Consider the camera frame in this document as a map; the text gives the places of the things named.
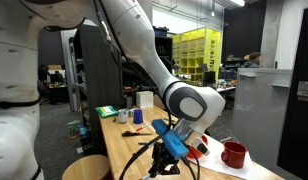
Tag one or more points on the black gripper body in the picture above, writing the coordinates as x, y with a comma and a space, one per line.
163, 162

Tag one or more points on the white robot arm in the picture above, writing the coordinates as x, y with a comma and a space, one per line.
124, 27

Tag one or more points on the red plastic bowl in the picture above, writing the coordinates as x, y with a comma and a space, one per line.
198, 147

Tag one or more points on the red capped marker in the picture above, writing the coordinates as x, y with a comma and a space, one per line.
143, 127

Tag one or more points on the blue plastic cup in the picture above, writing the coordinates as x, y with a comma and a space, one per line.
138, 116

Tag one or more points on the white mug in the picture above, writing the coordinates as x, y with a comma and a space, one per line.
123, 115

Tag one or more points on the white storage box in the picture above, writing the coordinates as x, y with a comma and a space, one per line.
144, 99

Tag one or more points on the round wooden stool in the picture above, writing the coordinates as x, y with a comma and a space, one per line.
92, 167

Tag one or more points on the red ceramic mug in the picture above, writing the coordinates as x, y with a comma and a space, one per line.
233, 154

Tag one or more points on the green wipes packet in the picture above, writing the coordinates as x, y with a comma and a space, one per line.
106, 111

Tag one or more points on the white paper sheet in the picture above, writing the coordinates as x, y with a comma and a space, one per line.
250, 170

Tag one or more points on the black shelving unit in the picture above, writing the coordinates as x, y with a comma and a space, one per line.
105, 76

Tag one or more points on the yellow storage bin rack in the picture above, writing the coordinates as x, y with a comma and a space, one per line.
194, 48

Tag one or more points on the grey metal cabinet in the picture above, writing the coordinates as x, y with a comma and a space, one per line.
259, 110

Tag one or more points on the seated person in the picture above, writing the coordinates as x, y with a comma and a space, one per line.
254, 60

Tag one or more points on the black handled scissors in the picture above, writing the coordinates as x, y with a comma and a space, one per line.
130, 134

